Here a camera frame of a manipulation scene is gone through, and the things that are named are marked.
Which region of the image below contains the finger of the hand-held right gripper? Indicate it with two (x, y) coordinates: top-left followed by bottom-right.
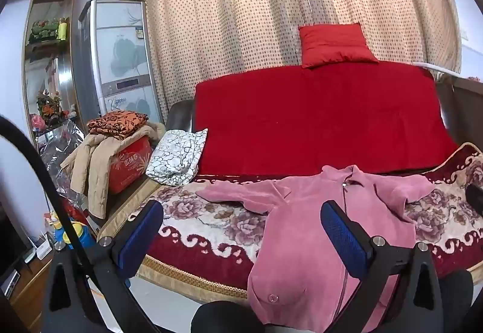
(465, 184), (483, 216)

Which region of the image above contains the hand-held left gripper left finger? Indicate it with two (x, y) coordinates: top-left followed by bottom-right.
(41, 200), (165, 333)

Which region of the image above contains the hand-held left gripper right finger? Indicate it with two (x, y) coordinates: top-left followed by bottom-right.
(321, 200), (444, 333)

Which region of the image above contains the pink corduroy jacket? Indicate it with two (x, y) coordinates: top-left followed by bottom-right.
(196, 165), (436, 333)

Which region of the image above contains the blue yellow toy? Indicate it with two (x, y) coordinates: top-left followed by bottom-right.
(51, 218), (95, 251)

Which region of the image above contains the red cardboard box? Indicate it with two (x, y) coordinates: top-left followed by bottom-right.
(107, 137), (153, 194)

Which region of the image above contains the beige coat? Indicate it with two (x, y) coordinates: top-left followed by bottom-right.
(60, 121), (167, 218)

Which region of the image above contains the floral patterned blanket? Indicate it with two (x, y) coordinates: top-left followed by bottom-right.
(96, 142), (483, 299)

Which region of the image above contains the white cloth with black lines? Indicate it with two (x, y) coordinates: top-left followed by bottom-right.
(145, 128), (209, 186)

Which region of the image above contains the person's black trouser leg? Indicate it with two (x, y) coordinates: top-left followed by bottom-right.
(190, 301), (267, 333)
(438, 269), (474, 333)

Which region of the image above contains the white router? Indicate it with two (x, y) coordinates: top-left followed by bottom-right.
(24, 238), (51, 262)

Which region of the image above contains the orange black patterned cloth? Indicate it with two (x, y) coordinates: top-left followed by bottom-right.
(88, 111), (149, 140)

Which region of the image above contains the clear plastic sheet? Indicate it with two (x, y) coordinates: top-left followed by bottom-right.
(38, 118), (91, 213)

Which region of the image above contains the red blanket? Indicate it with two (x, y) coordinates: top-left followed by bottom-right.
(193, 61), (459, 177)

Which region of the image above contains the dark leather sofa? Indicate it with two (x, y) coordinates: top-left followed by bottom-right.
(88, 69), (483, 231)

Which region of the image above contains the wooden television stand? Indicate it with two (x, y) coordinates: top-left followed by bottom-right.
(0, 250), (53, 333)

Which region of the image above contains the black television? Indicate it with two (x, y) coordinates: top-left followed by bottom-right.
(0, 205), (31, 277)

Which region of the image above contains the orange flower ornament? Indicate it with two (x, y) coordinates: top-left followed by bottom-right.
(37, 89), (63, 122)

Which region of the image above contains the standing air conditioner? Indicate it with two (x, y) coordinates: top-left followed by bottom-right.
(72, 0), (165, 130)

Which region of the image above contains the red pillow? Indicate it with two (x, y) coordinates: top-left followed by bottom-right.
(298, 23), (379, 69)

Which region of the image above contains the green ornament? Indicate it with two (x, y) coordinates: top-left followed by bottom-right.
(29, 18), (61, 43)

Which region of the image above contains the beige dotted curtain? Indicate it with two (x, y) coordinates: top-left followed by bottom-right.
(116, 0), (463, 122)

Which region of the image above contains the black cable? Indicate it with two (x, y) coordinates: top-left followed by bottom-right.
(0, 115), (99, 277)

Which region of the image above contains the white rail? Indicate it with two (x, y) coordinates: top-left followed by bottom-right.
(413, 62), (463, 79)

